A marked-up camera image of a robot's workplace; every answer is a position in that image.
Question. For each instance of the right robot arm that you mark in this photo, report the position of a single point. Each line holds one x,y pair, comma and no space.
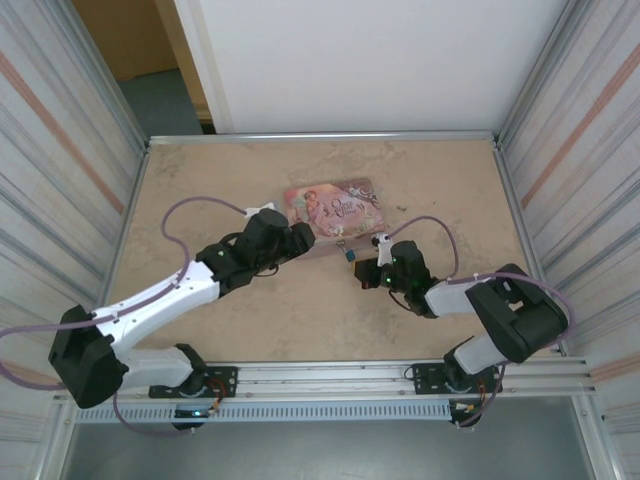
515,310

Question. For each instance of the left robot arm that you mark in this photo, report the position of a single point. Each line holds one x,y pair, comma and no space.
150,300

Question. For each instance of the small blue padlock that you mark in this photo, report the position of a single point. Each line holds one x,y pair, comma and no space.
349,255

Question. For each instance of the pink storybook tin box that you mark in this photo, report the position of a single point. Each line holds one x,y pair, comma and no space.
330,205

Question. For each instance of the aluminium mounting rail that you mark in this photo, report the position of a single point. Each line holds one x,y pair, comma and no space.
320,377

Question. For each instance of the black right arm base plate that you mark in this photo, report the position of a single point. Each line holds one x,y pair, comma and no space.
425,380

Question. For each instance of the aluminium frame bar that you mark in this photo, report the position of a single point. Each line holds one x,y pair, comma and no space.
320,138

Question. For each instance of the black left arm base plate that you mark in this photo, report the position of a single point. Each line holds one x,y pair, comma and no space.
222,382

